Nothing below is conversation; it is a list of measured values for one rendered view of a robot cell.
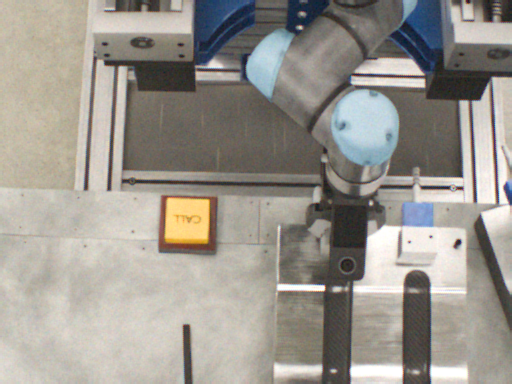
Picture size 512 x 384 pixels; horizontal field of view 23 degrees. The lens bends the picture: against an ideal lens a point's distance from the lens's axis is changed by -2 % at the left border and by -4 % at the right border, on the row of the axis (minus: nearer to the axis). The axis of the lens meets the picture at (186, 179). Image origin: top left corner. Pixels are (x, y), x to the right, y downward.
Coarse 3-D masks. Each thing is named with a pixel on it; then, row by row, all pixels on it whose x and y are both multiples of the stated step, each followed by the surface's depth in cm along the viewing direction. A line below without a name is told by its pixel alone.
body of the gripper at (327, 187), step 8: (320, 168) 162; (320, 176) 162; (328, 184) 157; (328, 192) 156; (336, 192) 151; (376, 192) 156; (320, 200) 159; (328, 200) 156; (376, 200) 158; (320, 208) 157; (328, 208) 156; (376, 208) 156; (320, 216) 159; (328, 216) 159
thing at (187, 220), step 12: (168, 204) 178; (180, 204) 178; (192, 204) 178; (204, 204) 178; (168, 216) 177; (180, 216) 177; (192, 216) 177; (204, 216) 177; (168, 228) 177; (180, 228) 177; (192, 228) 177; (204, 228) 177; (168, 240) 177; (180, 240) 177; (192, 240) 176; (204, 240) 176
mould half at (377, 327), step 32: (288, 224) 171; (288, 256) 169; (320, 256) 169; (384, 256) 169; (448, 256) 169; (288, 288) 168; (320, 288) 168; (384, 288) 167; (448, 288) 167; (288, 320) 167; (320, 320) 167; (384, 320) 166; (448, 320) 166; (288, 352) 165; (320, 352) 165; (352, 352) 165; (384, 352) 165; (448, 352) 165
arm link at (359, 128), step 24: (360, 96) 137; (384, 96) 138; (336, 120) 137; (360, 120) 136; (384, 120) 136; (336, 144) 139; (360, 144) 135; (384, 144) 136; (336, 168) 144; (360, 168) 140; (384, 168) 143
